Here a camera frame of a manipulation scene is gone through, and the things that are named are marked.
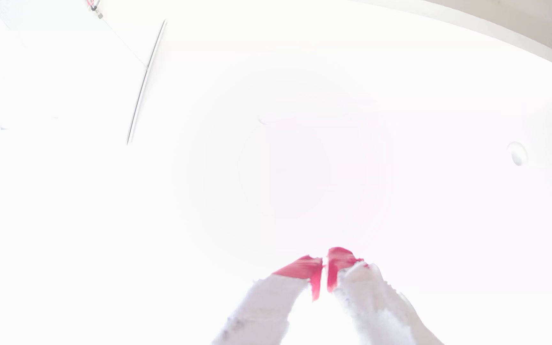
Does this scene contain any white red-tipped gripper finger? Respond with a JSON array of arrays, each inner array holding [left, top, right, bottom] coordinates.
[[211, 255, 325, 345], [326, 247, 444, 345]]

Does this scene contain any round white ceiling detector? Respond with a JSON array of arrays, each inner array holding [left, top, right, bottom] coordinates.
[[506, 141, 529, 168]]

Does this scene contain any thin metal rod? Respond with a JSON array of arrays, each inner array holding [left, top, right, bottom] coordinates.
[[126, 19, 168, 145]]

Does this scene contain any thin hanging wire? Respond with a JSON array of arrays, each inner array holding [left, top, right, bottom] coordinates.
[[86, 0, 148, 69]]

